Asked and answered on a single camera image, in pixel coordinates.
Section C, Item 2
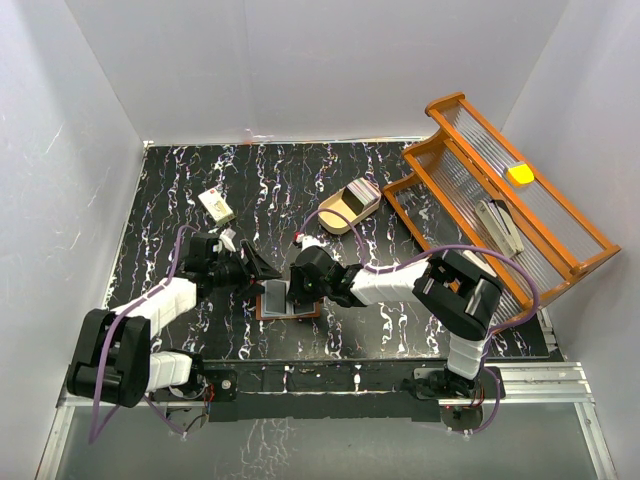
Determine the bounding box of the aluminium frame profile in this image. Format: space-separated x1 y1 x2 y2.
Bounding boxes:
37 362 617 479

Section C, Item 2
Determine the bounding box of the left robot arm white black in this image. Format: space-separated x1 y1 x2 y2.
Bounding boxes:
66 233 281 408

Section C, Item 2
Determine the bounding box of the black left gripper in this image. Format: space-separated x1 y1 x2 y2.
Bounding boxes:
208 242 280 300

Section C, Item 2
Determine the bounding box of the beige oval plastic tray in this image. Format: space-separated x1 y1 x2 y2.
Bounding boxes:
318 180 382 235

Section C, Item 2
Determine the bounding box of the orange leather card holder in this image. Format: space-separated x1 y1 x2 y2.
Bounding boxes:
256 280 321 321

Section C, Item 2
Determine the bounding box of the white staples box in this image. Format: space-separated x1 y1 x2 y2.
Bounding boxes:
198 188 235 226

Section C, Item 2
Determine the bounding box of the large grey black stapler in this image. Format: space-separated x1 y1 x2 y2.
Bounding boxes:
474 199 524 258

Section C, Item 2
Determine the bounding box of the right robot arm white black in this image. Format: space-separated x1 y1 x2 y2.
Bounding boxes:
287 246 504 397

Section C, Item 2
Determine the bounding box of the yellow sticky note block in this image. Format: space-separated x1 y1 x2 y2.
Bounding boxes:
505 162 535 188

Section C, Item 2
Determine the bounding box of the orange wooden tiered rack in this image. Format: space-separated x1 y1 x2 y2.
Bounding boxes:
383 92 620 320

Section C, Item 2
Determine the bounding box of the black base rail with mounts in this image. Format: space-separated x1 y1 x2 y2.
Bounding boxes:
144 357 506 426

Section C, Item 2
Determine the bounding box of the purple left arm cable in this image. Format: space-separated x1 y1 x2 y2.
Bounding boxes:
87 224 201 446

